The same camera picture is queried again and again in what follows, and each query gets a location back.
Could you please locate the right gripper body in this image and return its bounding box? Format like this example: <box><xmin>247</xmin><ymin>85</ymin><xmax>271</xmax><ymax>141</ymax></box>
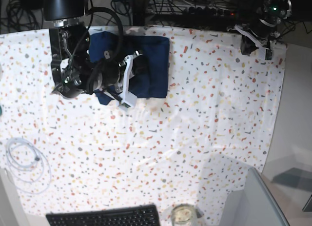
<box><xmin>82</xmin><ymin>57</ymin><xmax>146</xmax><ymax>94</ymax></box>

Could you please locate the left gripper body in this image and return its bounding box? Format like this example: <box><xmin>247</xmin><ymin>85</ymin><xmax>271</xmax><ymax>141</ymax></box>
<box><xmin>247</xmin><ymin>18</ymin><xmax>277</xmax><ymax>40</ymax></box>

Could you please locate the blue t-shirt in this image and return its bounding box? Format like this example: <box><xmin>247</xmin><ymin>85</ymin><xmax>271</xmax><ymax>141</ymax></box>
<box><xmin>89</xmin><ymin>31</ymin><xmax>170</xmax><ymax>99</ymax></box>

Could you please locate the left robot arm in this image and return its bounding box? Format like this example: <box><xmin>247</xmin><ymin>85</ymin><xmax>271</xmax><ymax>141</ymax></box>
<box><xmin>249</xmin><ymin>0</ymin><xmax>292</xmax><ymax>39</ymax></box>

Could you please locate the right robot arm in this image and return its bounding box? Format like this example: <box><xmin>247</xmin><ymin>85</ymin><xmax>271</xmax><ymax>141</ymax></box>
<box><xmin>43</xmin><ymin>0</ymin><xmax>148</xmax><ymax>101</ymax></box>

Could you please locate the black power strip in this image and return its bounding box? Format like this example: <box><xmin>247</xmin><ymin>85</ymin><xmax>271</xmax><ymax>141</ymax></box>
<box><xmin>146</xmin><ymin>0</ymin><xmax>237</xmax><ymax>17</ymax></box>

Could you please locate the terrazzo patterned tablecloth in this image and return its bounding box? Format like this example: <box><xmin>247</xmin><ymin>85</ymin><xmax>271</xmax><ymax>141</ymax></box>
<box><xmin>0</xmin><ymin>26</ymin><xmax>287</xmax><ymax>226</ymax></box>

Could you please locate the black keyboard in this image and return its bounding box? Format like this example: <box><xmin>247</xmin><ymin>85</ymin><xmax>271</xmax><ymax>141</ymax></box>
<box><xmin>46</xmin><ymin>205</ymin><xmax>160</xmax><ymax>226</ymax></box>

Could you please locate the glass jar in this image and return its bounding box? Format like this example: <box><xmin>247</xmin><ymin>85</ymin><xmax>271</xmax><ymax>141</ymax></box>
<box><xmin>171</xmin><ymin>204</ymin><xmax>197</xmax><ymax>226</ymax></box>

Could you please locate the grey monitor edge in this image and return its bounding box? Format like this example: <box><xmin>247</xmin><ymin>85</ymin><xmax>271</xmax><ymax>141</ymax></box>
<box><xmin>219</xmin><ymin>167</ymin><xmax>289</xmax><ymax>226</ymax></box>

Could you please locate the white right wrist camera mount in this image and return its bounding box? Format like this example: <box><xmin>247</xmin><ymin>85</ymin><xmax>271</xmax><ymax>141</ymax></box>
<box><xmin>97</xmin><ymin>52</ymin><xmax>144</xmax><ymax>111</ymax></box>

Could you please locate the coiled white cable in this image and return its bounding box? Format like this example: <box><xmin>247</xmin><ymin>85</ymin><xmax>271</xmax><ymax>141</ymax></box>
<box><xmin>4</xmin><ymin>137</ymin><xmax>52</xmax><ymax>196</ymax></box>

